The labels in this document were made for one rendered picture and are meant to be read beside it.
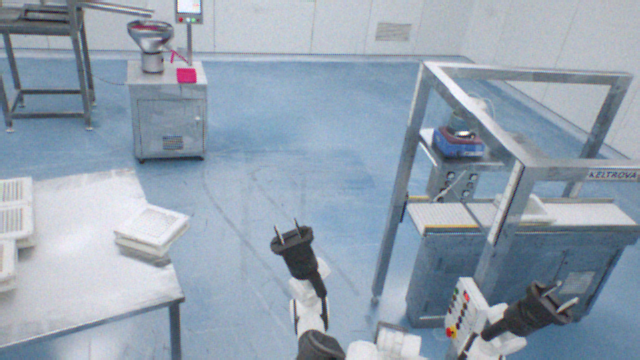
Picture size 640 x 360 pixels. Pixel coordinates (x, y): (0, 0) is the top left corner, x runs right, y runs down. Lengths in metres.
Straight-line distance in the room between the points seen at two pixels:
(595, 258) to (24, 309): 3.00
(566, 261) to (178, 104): 3.14
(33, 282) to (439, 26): 7.00
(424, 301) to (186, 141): 2.54
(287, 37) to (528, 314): 6.35
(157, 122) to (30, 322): 2.59
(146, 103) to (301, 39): 3.55
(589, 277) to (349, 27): 5.20
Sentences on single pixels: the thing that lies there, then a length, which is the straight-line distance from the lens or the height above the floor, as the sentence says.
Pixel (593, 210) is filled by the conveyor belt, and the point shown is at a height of 0.82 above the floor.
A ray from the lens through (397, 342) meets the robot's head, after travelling 1.44.
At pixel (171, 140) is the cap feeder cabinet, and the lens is 4.58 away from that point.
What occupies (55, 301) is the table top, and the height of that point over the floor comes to 0.82.
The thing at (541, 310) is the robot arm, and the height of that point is 1.48.
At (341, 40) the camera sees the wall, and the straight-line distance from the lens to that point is 7.67.
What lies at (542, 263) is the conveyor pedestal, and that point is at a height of 0.53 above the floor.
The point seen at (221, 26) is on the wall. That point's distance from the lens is 7.20.
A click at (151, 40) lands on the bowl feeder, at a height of 1.07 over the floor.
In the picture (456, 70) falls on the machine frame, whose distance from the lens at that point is 2.64.
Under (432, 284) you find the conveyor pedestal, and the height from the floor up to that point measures 0.39.
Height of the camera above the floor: 2.37
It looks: 31 degrees down
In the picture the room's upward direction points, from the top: 7 degrees clockwise
